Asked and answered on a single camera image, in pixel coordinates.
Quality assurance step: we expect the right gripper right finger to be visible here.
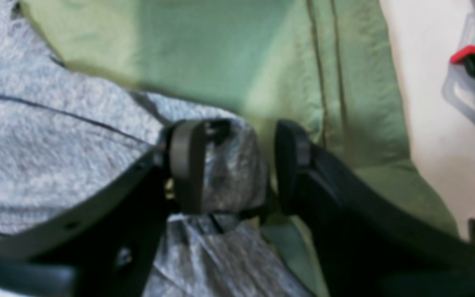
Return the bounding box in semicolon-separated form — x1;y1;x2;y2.
275;120;475;297

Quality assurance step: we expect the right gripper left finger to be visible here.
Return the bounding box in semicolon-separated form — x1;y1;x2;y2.
0;120;231;297

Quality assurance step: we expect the grey heathered T-shirt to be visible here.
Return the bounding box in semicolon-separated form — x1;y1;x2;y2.
0;0;311;297

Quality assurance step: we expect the green table cloth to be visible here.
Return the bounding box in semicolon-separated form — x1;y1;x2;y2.
19;0;461;297

